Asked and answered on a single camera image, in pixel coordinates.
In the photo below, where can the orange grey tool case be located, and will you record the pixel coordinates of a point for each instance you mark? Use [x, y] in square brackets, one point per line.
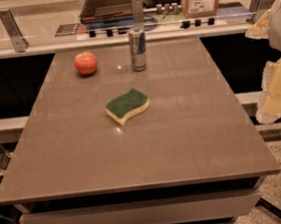
[95, 10]

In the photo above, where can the middle metal glass bracket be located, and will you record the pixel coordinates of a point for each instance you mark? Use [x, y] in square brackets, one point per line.
[137, 8]

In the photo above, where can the silver blue energy drink can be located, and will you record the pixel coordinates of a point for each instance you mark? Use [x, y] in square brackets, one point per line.
[137, 48]

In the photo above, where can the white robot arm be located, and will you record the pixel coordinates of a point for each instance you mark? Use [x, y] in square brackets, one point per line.
[269, 27]

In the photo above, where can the green yellow sponge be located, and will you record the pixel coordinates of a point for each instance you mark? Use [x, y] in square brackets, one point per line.
[126, 106]

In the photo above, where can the white drawer cabinet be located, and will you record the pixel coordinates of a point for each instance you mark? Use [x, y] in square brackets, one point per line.
[223, 207]

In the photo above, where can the red apple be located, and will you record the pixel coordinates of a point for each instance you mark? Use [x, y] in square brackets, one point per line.
[86, 63]

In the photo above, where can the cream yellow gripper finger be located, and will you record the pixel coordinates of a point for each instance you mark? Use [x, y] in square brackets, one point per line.
[260, 28]
[269, 101]

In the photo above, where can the left metal glass bracket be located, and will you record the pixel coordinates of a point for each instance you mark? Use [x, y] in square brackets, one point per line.
[18, 41]

